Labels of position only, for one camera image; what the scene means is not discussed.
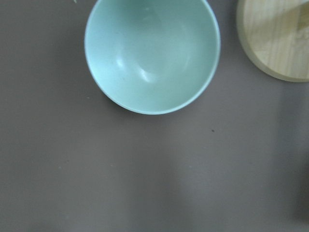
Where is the green bowl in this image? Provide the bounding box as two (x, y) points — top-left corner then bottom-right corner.
(84, 0), (221, 115)

